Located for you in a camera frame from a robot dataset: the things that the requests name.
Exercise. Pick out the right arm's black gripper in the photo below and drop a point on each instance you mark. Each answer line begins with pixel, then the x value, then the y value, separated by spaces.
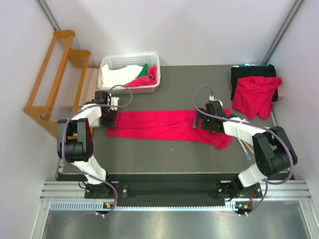
pixel 200 116

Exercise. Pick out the left arm's black gripper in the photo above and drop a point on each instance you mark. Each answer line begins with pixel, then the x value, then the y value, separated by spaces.
pixel 109 122

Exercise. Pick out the red t-shirt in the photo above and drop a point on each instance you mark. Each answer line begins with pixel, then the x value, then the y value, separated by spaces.
pixel 165 125
pixel 253 96

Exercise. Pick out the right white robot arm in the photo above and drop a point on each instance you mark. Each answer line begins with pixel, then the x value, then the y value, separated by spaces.
pixel 272 149

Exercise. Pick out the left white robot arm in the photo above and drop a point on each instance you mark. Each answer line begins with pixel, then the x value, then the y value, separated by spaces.
pixel 74 137

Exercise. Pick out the red t-shirt on stack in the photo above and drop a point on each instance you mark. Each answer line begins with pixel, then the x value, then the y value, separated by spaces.
pixel 253 96

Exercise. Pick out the white shirt in basket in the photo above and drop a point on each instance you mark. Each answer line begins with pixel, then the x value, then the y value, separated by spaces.
pixel 120 76

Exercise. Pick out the red shirt in basket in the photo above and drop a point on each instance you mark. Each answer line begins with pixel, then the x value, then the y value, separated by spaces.
pixel 144 81

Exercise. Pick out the orange marker pen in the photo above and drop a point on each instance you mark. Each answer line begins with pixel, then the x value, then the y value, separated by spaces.
pixel 249 147

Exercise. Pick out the grey marker pen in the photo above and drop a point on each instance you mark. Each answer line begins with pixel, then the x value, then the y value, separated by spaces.
pixel 244 149

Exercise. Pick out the green shirt in basket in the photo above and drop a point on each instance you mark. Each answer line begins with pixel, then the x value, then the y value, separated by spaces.
pixel 146 72

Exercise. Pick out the orange wooden rack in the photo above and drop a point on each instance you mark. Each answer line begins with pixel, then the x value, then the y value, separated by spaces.
pixel 61 85

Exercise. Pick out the white plastic basket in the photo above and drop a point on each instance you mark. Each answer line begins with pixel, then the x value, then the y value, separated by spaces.
pixel 120 61

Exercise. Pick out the blue folded cloth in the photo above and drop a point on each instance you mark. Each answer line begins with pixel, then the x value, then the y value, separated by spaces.
pixel 250 65

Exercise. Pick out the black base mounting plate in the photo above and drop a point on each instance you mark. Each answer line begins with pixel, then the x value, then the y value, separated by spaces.
pixel 179 193

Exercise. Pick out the beige folded cloth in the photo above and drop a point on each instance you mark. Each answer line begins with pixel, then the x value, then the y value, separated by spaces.
pixel 280 92

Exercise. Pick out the slotted cable duct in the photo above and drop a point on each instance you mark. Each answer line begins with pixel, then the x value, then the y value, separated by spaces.
pixel 105 207

